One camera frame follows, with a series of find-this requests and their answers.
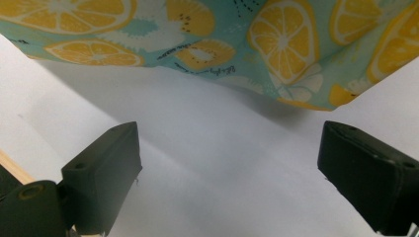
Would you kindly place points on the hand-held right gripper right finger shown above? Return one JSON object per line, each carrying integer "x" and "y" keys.
{"x": 372, "y": 184}

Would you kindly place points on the lemon print fabric bag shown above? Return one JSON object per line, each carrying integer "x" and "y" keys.
{"x": 230, "y": 33}

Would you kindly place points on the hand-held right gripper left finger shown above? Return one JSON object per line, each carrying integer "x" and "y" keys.
{"x": 99, "y": 177}

